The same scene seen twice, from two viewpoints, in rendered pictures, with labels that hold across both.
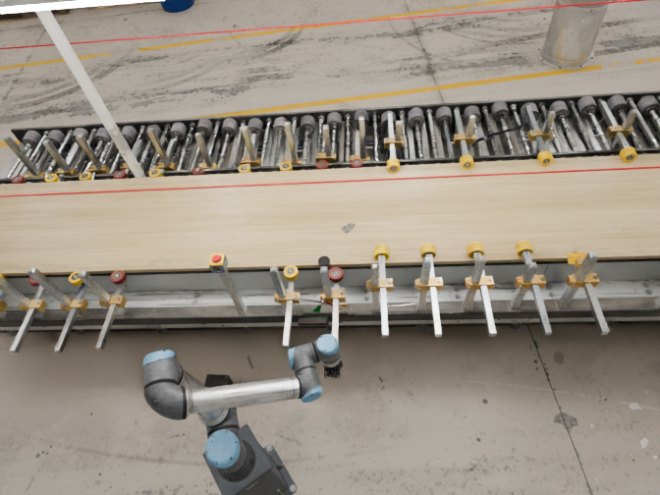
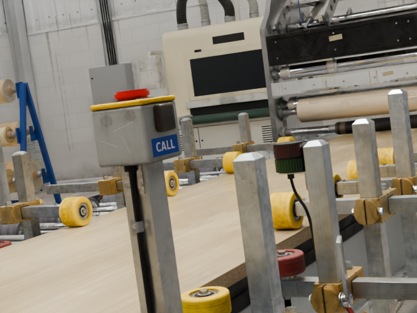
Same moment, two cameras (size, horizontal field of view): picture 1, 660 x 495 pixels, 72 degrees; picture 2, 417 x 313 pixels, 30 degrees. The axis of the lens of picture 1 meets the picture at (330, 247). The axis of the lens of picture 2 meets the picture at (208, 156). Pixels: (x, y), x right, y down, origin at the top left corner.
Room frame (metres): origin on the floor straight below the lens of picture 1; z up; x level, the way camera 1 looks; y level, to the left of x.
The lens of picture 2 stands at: (0.96, 1.34, 1.22)
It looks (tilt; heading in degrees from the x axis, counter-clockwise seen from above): 5 degrees down; 292
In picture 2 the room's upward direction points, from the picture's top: 7 degrees counter-clockwise
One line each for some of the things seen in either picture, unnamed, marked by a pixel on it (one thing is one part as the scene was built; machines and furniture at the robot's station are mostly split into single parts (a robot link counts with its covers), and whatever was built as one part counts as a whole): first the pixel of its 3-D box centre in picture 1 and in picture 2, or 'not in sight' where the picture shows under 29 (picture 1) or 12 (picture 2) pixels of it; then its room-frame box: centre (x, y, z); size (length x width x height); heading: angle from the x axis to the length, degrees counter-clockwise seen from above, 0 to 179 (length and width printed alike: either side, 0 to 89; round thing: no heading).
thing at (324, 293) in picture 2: (333, 296); (336, 290); (1.27, 0.02, 0.85); 0.14 x 0.06 x 0.05; 81
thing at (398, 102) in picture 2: (423, 286); (408, 194); (1.20, -0.45, 0.93); 0.04 x 0.04 x 0.48; 81
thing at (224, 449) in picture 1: (225, 449); not in sight; (0.59, 0.61, 0.79); 0.17 x 0.15 x 0.18; 9
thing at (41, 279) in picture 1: (57, 294); not in sight; (1.50, 1.53, 0.94); 0.04 x 0.04 x 0.48; 81
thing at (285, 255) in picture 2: (336, 278); (285, 282); (1.38, -0.01, 0.85); 0.08 x 0.08 x 0.11
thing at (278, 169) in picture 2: not in sight; (292, 163); (1.32, 0.04, 1.08); 0.06 x 0.06 x 0.02
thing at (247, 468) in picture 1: (234, 458); not in sight; (0.58, 0.61, 0.65); 0.19 x 0.19 x 0.10
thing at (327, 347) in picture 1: (327, 349); not in sight; (0.84, 0.08, 1.13); 0.10 x 0.09 x 0.12; 99
